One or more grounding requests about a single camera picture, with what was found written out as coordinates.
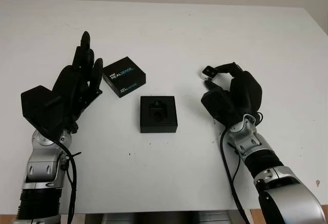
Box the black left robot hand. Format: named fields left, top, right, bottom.
left=50, top=31, right=105, bottom=134

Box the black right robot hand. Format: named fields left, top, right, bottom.
left=202, top=62, right=263, bottom=123

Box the small silver RealSense camera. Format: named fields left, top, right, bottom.
left=201, top=66, right=218, bottom=80

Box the black RealSense box lid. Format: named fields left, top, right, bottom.
left=102, top=56, right=147, bottom=98

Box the black box base with insert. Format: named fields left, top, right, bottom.
left=139, top=95, right=178, bottom=134

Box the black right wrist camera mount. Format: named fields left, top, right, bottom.
left=201, top=87, right=243, bottom=127

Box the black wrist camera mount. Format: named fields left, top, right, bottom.
left=20, top=85, right=65, bottom=135
left=201, top=87, right=243, bottom=127

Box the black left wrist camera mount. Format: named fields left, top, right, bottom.
left=20, top=85, right=65, bottom=135

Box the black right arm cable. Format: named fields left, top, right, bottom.
left=219, top=128, right=251, bottom=224

